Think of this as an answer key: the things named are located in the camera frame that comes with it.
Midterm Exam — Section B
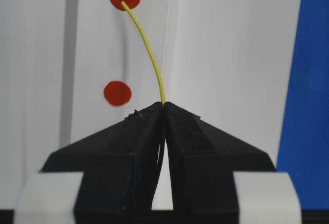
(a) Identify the left red dot mark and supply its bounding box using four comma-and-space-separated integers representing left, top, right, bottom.
103, 81, 132, 106

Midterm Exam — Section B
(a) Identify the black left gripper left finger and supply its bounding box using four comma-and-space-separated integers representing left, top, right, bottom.
41, 102, 164, 223

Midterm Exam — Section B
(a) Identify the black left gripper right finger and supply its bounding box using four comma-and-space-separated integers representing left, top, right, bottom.
164, 102, 276, 223

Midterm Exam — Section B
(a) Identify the large white base board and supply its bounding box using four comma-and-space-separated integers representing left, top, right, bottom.
1, 0, 301, 209

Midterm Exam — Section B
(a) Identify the yellow solder wire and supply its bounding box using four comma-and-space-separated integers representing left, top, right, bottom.
120, 1, 167, 105

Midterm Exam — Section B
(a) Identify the blue table cloth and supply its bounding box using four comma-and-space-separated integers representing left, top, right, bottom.
277, 0, 328, 210

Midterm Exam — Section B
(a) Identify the small raised white plate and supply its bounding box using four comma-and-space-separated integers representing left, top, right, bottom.
59, 0, 179, 146

